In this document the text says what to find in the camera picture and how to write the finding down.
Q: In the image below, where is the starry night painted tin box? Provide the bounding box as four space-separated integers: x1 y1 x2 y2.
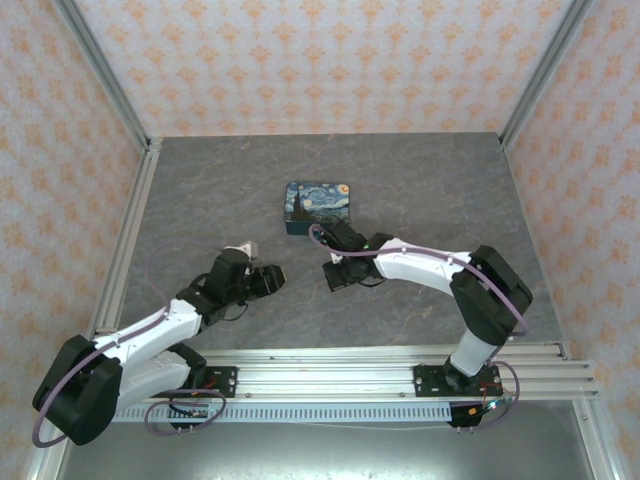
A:
283 180 353 237

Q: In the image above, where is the white slotted cable duct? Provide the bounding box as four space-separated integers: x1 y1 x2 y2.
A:
112 401 454 424

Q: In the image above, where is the aluminium frame post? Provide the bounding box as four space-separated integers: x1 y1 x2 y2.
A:
51 0 152 152
498 0 597 147

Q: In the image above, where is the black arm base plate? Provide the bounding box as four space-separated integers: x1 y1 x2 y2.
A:
412 363 504 400
202 366 239 399

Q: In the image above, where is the aluminium mounting rail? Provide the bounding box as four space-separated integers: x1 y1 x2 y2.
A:
199 342 600 402

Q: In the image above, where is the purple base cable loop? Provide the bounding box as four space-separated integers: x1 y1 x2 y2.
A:
479 361 524 429
144 389 227 435

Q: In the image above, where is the aluminium table edge rail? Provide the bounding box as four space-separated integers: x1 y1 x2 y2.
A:
91 138 162 337

